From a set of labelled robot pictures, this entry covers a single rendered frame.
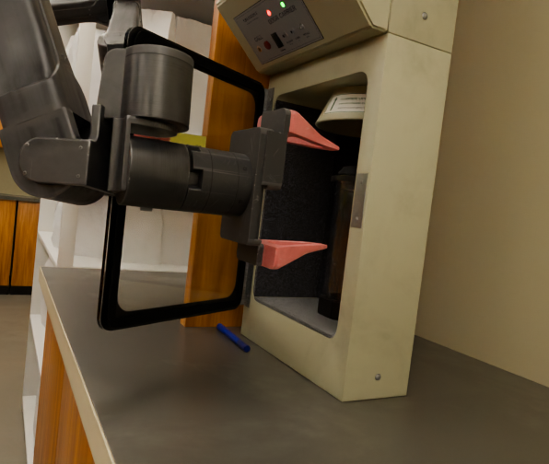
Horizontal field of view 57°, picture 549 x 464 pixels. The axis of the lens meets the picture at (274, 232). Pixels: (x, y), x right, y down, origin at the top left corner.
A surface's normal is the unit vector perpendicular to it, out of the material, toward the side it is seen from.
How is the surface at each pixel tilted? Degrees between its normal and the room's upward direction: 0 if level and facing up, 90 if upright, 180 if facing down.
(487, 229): 90
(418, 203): 90
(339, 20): 135
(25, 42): 79
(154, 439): 0
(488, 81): 90
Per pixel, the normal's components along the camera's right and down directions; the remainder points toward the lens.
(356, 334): 0.47, 0.10
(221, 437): 0.11, -0.99
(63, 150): -0.07, -0.04
